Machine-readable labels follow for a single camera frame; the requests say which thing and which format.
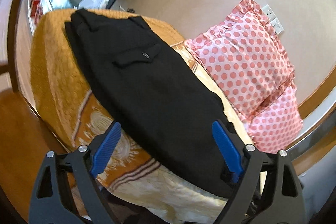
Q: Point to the yellow embroidered bedspread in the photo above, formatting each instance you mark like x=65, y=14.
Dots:
x=66, y=103

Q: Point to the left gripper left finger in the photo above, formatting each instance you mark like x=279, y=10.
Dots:
x=52, y=201

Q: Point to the wooden door frame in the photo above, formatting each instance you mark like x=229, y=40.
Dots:
x=317, y=137

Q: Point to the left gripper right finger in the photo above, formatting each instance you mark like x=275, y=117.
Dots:
x=267, y=188

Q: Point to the pink polka dot pillow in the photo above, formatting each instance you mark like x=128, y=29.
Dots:
x=245, y=57

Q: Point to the white wall socket panel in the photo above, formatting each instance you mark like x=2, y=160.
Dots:
x=273, y=19

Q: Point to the black pants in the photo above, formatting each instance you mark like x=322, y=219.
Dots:
x=150, y=90

